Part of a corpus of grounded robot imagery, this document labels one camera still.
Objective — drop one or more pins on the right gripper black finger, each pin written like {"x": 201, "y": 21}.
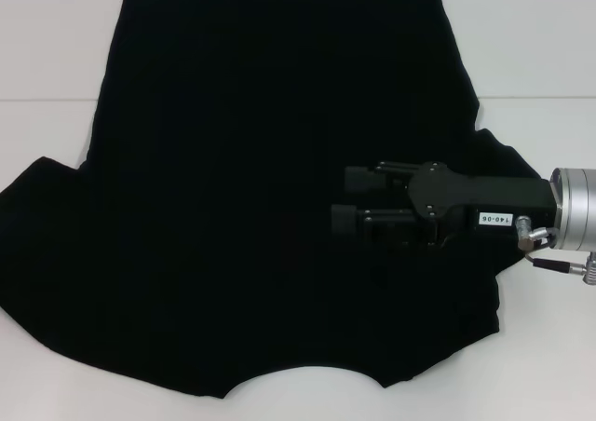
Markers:
{"x": 370, "y": 179}
{"x": 370, "y": 220}

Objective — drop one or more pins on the black shirt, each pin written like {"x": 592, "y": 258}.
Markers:
{"x": 233, "y": 160}

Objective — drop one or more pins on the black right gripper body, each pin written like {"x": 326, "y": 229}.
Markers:
{"x": 493, "y": 197}

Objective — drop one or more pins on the silver knurled connector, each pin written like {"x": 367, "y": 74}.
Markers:
{"x": 591, "y": 267}

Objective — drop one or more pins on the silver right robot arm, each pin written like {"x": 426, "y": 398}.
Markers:
{"x": 577, "y": 207}

